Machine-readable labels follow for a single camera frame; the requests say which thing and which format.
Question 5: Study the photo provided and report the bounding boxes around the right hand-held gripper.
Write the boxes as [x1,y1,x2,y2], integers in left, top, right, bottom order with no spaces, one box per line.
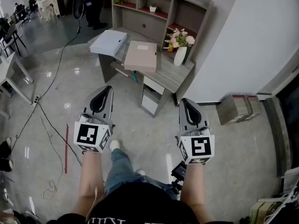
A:
[175,98,215,165]

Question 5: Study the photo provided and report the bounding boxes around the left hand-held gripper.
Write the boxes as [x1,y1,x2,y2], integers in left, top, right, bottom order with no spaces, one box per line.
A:
[73,85,116,154]

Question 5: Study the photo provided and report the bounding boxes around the white box item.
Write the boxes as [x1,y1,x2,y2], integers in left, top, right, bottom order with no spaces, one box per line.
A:
[89,29,128,56]

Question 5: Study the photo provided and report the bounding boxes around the beige box item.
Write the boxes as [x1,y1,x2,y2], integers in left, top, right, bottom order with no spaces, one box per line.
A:
[123,40,158,73]

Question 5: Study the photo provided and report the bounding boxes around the person's right forearm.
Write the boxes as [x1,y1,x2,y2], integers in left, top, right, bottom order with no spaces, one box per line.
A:
[179,163,217,223]

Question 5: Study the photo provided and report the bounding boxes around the person's left forearm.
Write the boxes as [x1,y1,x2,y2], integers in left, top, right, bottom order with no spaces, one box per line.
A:
[72,151,106,220]

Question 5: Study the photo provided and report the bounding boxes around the grey wooden desk with hutch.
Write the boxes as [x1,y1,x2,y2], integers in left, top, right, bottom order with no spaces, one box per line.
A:
[87,0,215,119]

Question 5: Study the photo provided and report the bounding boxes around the black belt-mounted device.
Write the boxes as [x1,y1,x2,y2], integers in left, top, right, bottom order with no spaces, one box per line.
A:
[171,161,188,195]

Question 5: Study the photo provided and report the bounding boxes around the red stick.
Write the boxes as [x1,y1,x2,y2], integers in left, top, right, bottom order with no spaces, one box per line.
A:
[64,123,69,175]

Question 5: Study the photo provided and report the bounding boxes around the white ceramic vase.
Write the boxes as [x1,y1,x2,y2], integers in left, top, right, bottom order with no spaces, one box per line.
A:
[173,46,188,67]

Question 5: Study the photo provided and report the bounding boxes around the person's blue jeans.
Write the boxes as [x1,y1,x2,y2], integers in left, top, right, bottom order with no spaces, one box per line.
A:
[103,148,178,201]

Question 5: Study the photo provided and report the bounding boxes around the pink and white flower bouquet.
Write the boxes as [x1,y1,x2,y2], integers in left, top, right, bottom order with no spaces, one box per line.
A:
[163,28,196,53]

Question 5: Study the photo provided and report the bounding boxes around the white side table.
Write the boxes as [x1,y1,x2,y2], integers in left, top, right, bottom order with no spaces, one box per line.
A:
[0,52,35,119]

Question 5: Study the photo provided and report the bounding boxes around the person's black shirt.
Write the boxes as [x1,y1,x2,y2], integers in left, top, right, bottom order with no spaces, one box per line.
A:
[46,182,234,224]

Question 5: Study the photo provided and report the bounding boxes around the white dog figure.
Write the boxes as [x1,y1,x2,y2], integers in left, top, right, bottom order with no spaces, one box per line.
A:
[38,3,56,22]

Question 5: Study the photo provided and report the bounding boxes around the black folding chair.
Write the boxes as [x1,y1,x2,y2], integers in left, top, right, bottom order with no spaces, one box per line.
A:
[0,23,27,57]

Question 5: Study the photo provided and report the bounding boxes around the black office chair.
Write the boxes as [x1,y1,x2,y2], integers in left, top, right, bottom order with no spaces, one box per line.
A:
[14,0,39,27]

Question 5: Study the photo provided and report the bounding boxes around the folded green and beige bags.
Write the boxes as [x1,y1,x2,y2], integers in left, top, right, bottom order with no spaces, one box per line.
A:
[248,200,282,224]

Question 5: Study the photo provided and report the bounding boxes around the black power strip cable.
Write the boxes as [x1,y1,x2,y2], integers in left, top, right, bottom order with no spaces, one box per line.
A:
[36,103,83,167]

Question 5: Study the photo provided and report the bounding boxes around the long black floor cable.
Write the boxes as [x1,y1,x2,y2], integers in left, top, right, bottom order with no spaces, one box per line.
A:
[9,26,82,154]

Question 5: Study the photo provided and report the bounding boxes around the thin beige floor cable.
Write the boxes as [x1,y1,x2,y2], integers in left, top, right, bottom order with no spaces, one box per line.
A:
[27,112,65,200]

